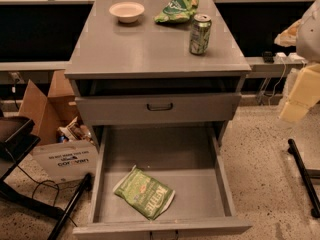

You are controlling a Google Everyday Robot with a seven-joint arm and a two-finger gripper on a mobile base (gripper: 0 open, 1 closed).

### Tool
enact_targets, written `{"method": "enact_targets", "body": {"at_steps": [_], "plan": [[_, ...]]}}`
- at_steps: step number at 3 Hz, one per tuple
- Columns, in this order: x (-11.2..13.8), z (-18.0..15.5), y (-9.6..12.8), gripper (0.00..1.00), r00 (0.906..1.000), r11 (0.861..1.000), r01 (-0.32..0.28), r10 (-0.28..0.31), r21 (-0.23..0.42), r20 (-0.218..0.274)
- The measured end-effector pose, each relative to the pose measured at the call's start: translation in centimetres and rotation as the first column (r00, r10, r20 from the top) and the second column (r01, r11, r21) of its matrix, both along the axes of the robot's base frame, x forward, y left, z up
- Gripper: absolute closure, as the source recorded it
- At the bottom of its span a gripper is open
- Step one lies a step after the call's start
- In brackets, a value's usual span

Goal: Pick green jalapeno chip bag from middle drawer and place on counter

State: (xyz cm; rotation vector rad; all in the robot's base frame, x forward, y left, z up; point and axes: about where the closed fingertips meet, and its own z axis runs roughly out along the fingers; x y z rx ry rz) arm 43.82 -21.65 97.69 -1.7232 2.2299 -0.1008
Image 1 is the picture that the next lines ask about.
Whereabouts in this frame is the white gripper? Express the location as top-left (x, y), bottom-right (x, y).
top-left (279, 63), bottom-right (320, 123)

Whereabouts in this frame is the green jalapeno kettle chip bag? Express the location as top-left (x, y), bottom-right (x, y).
top-left (113, 166), bottom-right (175, 220)

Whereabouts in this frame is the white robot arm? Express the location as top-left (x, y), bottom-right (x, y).
top-left (274, 0), bottom-right (320, 123)

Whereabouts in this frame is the closed grey top drawer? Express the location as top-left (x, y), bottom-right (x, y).
top-left (75, 93), bottom-right (241, 125)

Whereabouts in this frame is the open grey middle drawer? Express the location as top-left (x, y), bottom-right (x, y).
top-left (73, 125), bottom-right (251, 240)

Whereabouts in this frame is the green chip bag on counter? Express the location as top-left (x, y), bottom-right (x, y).
top-left (154, 0), bottom-right (200, 23)

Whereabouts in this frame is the grey drawer cabinet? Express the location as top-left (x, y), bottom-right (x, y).
top-left (65, 0), bottom-right (250, 138)

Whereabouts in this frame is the white power strip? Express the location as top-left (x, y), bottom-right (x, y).
top-left (274, 52), bottom-right (305, 64)

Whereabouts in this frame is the black adapter on ledge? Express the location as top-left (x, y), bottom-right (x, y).
top-left (262, 51), bottom-right (274, 63)

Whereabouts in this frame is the black metal leg right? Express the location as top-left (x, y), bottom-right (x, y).
top-left (288, 139), bottom-right (320, 219)

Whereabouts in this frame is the black metal leg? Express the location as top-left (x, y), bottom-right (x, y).
top-left (288, 139), bottom-right (320, 219)
top-left (47, 173), bottom-right (92, 240)

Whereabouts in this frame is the green soda can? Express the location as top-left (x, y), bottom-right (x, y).
top-left (189, 14), bottom-right (212, 55)

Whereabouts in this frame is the white ceramic bowl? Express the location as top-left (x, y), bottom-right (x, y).
top-left (109, 2), bottom-right (145, 24)

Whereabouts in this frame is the black metal leg left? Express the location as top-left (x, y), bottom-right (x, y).
top-left (47, 173), bottom-right (92, 240)

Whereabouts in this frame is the brown cardboard box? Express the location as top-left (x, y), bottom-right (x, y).
top-left (19, 70), bottom-right (80, 145)

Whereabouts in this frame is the black chair base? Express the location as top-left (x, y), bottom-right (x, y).
top-left (0, 116), bottom-right (64, 219)

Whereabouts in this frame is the white cable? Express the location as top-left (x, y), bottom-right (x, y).
top-left (267, 57), bottom-right (288, 106)

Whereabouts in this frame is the black drawer handle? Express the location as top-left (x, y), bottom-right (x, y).
top-left (146, 103), bottom-right (174, 112)

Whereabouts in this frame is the black cable on floor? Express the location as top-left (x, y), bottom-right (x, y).
top-left (3, 147), bottom-right (78, 228)

